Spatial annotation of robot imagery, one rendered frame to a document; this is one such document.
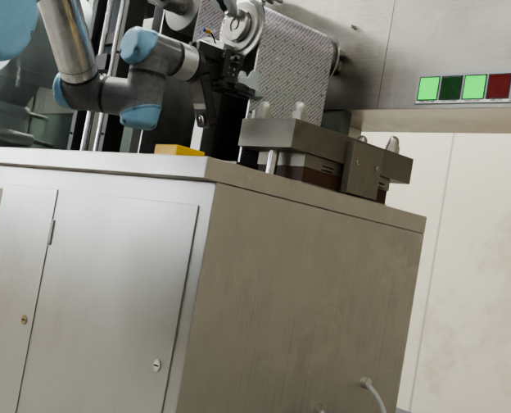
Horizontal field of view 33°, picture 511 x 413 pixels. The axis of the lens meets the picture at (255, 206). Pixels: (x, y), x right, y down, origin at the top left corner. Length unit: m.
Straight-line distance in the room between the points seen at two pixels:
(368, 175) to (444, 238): 2.70
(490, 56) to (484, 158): 2.57
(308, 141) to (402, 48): 0.44
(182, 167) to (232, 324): 0.30
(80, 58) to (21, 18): 0.55
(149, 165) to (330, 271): 0.43
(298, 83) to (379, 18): 0.28
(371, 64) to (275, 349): 0.80
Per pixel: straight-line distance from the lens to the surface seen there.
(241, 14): 2.00
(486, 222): 4.44
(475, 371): 4.39
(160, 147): 1.68
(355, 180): 1.86
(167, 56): 1.75
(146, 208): 1.68
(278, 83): 2.00
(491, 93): 1.93
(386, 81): 2.11
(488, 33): 1.99
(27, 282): 2.02
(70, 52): 1.71
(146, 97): 1.72
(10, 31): 1.16
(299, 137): 1.76
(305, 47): 2.06
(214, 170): 1.53
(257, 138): 1.82
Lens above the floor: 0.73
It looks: 4 degrees up
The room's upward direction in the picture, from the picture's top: 10 degrees clockwise
